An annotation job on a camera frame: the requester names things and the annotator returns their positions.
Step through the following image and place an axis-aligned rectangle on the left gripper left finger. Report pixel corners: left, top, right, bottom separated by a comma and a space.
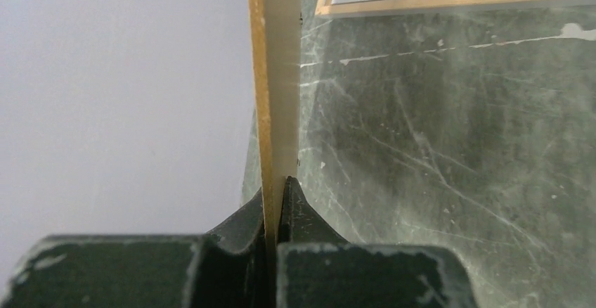
1, 193, 268, 307

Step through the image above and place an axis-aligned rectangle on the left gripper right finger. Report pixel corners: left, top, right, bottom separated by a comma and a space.
277, 177, 478, 307

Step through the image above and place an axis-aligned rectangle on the brown backing board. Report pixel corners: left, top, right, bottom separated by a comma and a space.
249, 0, 302, 249

